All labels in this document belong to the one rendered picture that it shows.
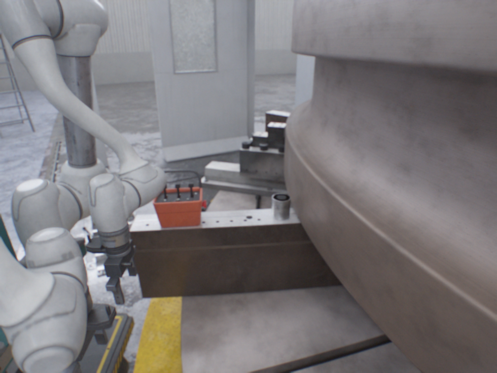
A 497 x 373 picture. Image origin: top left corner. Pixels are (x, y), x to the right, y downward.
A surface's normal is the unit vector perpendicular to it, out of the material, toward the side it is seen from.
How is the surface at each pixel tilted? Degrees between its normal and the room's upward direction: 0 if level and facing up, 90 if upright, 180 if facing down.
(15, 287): 69
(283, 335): 0
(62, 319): 38
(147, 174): 61
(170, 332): 0
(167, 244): 90
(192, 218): 97
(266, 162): 90
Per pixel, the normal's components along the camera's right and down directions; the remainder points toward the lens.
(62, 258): 0.79, 0.18
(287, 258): 0.10, 0.42
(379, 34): -0.96, 0.11
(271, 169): -0.29, 0.40
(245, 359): 0.00, -0.91
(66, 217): 0.94, 0.15
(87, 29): 0.88, 0.41
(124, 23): 0.46, 0.37
